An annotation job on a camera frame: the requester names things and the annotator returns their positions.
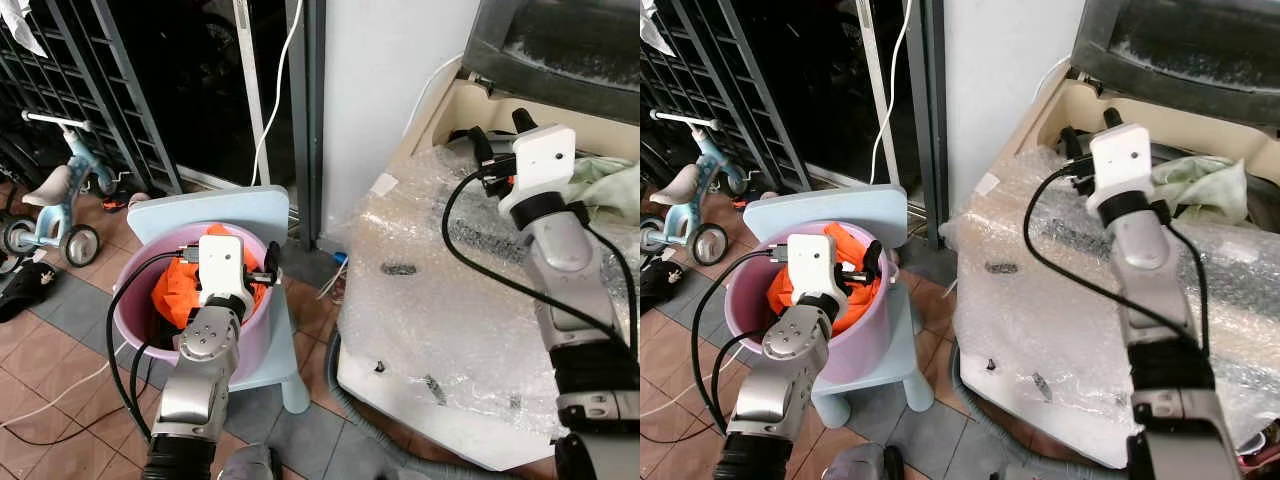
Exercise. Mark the pink plastic basin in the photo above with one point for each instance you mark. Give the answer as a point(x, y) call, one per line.
point(870, 342)
point(258, 330)

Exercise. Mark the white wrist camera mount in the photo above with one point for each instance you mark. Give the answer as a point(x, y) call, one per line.
point(540, 160)
point(812, 262)
point(222, 262)
point(1120, 165)

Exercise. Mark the pink plastic tub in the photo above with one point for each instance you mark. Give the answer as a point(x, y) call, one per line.
point(1262, 447)

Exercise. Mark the black metal grille gate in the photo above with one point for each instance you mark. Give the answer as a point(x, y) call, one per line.
point(135, 95)
point(765, 95)

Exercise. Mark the pale green cloth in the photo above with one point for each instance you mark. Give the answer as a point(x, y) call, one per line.
point(610, 187)
point(1195, 187)

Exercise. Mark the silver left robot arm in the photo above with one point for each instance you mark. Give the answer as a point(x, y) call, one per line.
point(195, 385)
point(775, 385)

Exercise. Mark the white door frame bar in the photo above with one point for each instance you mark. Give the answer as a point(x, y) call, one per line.
point(873, 80)
point(250, 90)

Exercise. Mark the light blue plastic stool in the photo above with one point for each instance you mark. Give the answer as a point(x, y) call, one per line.
point(850, 205)
point(230, 208)

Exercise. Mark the grey robot leg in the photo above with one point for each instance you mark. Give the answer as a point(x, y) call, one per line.
point(250, 465)
point(865, 465)

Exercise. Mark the white plastic bag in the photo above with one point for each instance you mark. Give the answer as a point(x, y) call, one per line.
point(20, 25)
point(655, 25)

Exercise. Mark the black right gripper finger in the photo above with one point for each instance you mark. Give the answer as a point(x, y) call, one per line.
point(1070, 137)
point(1112, 118)
point(523, 121)
point(470, 137)

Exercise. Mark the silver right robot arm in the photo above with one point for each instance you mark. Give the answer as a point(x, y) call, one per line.
point(565, 290)
point(1145, 290)

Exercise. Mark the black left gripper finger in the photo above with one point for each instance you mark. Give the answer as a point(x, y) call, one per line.
point(270, 253)
point(871, 255)

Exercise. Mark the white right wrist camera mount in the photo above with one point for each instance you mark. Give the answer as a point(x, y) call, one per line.
point(540, 160)
point(1120, 165)

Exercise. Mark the black shoe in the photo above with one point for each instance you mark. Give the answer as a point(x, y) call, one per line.
point(658, 285)
point(25, 290)

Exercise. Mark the light blue child tricycle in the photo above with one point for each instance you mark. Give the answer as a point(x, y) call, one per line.
point(75, 168)
point(712, 168)

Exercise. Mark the dark grey door post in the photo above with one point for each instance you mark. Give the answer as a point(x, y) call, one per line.
point(308, 120)
point(930, 120)

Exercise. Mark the orange garment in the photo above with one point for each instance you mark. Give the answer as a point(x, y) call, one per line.
point(175, 290)
point(858, 310)

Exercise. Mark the small red object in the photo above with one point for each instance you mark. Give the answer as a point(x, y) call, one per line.
point(115, 203)
point(741, 203)

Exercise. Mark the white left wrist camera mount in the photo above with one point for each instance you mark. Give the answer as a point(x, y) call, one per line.
point(222, 262)
point(812, 262)

